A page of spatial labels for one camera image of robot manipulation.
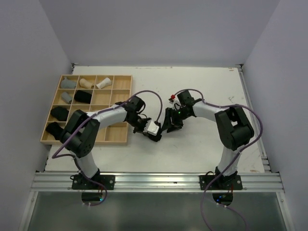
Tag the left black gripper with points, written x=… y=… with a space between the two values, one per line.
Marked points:
x=142 y=129

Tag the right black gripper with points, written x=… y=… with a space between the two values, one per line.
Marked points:
x=168 y=124

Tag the white underwear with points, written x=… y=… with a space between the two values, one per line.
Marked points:
x=104 y=83

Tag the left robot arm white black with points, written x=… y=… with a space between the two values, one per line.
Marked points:
x=80 y=133

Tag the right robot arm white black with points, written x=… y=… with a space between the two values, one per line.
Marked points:
x=234 y=129

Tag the black rolled underwear second row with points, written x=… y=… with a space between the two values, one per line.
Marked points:
x=82 y=96

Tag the beige rolled underwear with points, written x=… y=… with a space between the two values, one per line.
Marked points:
x=85 y=83

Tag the grey rolled underwear second row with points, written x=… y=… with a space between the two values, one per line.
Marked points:
x=66 y=98

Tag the black rolled underwear third row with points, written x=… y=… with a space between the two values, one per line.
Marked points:
x=60 y=113

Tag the grey rolled underwear top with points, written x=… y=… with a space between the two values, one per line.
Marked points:
x=67 y=84

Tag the black rolled underwear bottom row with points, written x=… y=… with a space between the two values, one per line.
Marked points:
x=55 y=130

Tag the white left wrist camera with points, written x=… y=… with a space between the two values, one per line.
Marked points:
x=152 y=128

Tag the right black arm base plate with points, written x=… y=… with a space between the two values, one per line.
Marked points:
x=235 y=181

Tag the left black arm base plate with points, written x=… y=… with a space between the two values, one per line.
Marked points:
x=81 y=183

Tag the aluminium mounting rail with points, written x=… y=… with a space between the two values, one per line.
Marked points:
x=157 y=182

